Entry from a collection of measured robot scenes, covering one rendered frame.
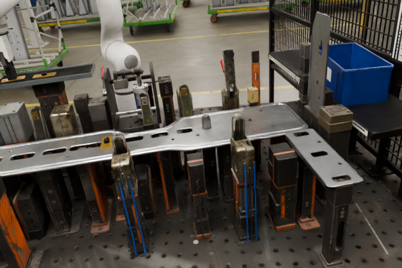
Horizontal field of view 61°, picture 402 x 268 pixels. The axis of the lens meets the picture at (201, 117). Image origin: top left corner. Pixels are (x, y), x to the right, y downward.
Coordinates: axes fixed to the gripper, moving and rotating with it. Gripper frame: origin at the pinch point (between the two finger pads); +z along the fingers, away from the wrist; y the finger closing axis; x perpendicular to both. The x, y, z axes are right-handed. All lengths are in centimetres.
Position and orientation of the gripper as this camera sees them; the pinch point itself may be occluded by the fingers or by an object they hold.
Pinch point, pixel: (11, 73)
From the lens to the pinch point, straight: 152.6
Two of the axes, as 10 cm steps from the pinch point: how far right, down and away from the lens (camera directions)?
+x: 9.4, -2.2, 2.5
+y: 3.2, 4.0, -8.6
